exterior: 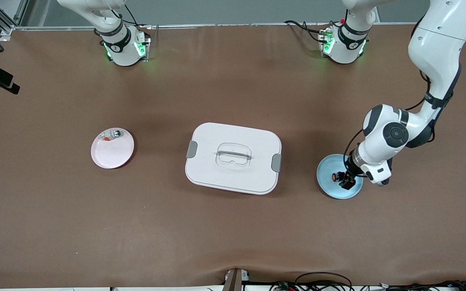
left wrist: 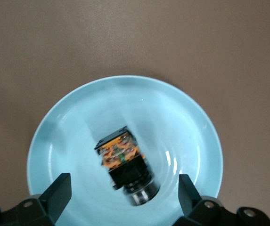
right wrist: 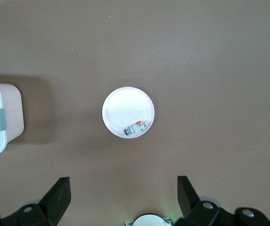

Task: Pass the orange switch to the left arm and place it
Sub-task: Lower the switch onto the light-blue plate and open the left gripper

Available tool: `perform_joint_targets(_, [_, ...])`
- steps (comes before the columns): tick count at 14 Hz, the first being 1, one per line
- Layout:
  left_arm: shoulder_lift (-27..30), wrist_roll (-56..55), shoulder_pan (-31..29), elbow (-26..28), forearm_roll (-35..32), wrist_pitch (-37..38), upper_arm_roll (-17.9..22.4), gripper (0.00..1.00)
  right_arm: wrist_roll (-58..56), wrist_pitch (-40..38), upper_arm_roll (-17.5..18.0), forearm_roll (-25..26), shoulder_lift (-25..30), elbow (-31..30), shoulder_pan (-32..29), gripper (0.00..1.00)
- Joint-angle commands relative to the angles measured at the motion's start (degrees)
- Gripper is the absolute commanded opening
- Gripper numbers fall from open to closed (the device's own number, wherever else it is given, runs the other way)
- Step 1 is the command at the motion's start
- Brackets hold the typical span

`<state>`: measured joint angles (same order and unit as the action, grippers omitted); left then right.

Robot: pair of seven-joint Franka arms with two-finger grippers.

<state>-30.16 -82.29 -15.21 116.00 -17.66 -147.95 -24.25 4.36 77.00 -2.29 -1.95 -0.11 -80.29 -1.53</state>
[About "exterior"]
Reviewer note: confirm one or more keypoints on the white and green push-button switch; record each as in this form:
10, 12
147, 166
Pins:
111, 135

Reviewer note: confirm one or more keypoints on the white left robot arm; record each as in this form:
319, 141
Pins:
435, 44

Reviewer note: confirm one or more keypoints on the pale pink round plate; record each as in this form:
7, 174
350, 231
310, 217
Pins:
111, 155

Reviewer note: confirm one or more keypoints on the brown wedge bracket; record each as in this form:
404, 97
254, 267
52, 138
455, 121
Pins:
235, 281

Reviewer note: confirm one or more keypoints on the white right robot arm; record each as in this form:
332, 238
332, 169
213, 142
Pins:
121, 44

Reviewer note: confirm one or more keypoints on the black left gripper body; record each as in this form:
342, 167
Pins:
352, 166

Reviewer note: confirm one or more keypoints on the white lidded storage box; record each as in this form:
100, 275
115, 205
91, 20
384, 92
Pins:
233, 178

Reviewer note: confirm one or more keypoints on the aluminium frame post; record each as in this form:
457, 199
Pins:
2, 18

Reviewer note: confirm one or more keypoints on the silver table edge rail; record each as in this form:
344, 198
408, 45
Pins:
225, 26

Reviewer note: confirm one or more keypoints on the light blue round plate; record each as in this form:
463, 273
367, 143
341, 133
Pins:
330, 190

